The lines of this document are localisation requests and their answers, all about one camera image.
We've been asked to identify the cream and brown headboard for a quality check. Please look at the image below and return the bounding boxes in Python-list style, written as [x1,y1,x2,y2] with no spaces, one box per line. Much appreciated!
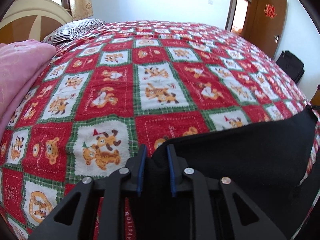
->
[1,0,72,44]

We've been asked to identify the black suitcase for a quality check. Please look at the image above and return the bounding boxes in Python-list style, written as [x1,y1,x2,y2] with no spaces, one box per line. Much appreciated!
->
[276,50,305,84]

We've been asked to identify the wooden nightstand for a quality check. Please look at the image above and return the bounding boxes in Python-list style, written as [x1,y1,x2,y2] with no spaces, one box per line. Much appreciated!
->
[310,85,320,106]

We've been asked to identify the pink folded quilt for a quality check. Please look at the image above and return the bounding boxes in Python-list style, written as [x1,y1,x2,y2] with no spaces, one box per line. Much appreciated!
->
[1,40,56,134]

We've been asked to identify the red door decoration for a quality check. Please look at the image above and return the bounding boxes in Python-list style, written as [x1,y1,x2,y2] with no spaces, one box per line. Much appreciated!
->
[264,4,277,19]

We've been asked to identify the black pants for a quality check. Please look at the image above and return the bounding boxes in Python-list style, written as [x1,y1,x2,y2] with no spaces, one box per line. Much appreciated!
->
[128,105,319,239]

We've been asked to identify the red teddy bear bedspread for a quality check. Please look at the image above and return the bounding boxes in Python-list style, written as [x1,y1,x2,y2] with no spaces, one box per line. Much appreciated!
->
[1,21,308,239]

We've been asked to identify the striped pillow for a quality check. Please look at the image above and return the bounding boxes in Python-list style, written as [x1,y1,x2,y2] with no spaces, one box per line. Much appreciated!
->
[42,18,107,46]

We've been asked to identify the brown wooden door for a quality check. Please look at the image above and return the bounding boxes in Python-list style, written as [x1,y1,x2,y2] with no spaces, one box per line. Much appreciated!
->
[241,0,287,58]

